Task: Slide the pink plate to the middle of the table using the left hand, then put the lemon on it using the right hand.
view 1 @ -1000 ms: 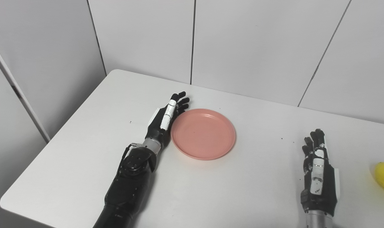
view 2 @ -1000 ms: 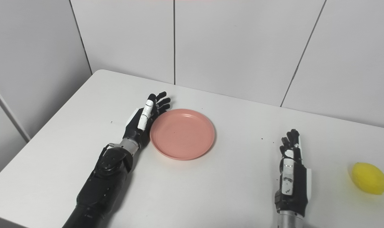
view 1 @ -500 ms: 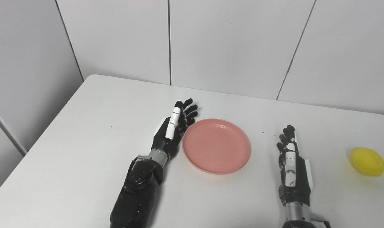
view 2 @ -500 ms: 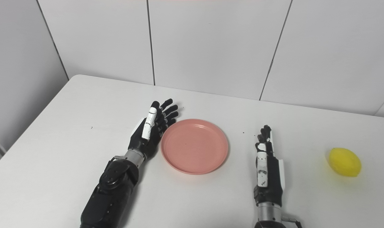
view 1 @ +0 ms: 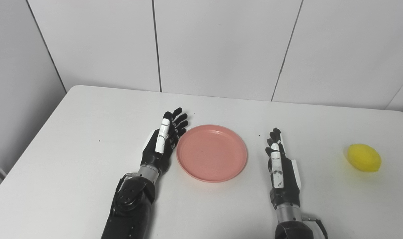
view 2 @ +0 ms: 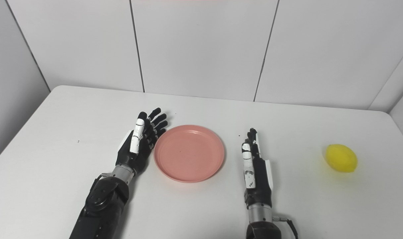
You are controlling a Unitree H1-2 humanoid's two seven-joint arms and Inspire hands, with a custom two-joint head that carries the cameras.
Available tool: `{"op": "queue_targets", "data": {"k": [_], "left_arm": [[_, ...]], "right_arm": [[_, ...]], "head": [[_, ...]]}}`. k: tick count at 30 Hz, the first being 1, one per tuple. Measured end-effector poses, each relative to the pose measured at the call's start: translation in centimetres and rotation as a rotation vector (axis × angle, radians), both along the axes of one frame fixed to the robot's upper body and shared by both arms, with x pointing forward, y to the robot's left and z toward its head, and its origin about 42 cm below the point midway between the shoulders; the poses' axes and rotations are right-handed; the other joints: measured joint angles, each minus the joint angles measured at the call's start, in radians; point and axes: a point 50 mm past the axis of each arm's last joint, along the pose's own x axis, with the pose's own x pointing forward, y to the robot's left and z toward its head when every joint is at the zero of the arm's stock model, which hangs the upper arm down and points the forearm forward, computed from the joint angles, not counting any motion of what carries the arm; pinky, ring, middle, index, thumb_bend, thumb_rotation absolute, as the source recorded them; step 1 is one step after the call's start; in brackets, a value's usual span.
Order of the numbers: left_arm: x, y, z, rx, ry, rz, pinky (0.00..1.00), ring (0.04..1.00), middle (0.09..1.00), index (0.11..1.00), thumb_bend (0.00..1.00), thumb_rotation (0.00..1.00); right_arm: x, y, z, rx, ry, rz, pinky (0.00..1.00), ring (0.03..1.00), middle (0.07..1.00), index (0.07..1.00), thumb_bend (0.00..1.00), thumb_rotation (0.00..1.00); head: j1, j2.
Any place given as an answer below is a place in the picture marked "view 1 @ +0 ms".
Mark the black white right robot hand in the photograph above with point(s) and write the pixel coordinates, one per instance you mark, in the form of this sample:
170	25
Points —
286	186

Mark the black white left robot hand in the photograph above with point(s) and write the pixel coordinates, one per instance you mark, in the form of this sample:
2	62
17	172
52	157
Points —
153	156

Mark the pink round plate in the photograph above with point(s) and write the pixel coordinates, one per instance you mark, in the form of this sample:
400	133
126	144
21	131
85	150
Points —
211	152

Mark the yellow lemon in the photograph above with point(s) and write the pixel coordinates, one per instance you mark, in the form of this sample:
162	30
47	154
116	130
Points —
364	157

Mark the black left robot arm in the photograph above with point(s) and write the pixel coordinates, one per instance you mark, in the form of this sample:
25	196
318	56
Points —
131	205

